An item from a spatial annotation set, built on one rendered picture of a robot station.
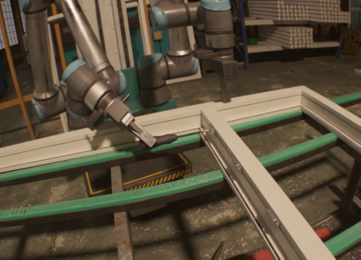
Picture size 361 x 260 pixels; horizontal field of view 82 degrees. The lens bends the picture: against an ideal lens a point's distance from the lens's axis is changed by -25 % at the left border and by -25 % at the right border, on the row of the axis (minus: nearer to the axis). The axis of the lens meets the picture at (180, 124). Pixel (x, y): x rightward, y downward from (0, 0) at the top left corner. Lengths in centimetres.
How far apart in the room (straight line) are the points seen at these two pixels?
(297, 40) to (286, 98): 400
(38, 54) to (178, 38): 76
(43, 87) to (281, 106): 108
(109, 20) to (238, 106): 102
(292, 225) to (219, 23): 59
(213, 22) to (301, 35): 425
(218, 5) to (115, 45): 98
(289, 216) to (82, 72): 64
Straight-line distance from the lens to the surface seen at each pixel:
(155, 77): 150
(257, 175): 56
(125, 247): 60
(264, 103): 95
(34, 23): 120
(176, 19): 89
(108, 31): 165
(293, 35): 487
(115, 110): 70
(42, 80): 132
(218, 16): 80
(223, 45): 81
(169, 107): 158
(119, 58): 167
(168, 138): 73
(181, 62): 150
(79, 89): 77
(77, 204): 69
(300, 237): 45
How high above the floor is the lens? 128
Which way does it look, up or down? 26 degrees down
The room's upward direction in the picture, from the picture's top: 8 degrees counter-clockwise
